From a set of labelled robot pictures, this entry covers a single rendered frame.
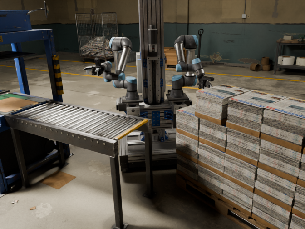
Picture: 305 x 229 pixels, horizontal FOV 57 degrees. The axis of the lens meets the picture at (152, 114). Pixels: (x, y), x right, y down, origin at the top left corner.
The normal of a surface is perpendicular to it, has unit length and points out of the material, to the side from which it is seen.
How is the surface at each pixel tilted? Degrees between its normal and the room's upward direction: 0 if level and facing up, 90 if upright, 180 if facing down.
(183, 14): 90
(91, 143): 90
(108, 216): 0
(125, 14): 90
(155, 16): 90
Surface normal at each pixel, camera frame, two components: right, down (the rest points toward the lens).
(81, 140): -0.51, 0.31
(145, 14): 0.09, 0.34
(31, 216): -0.03, -0.94
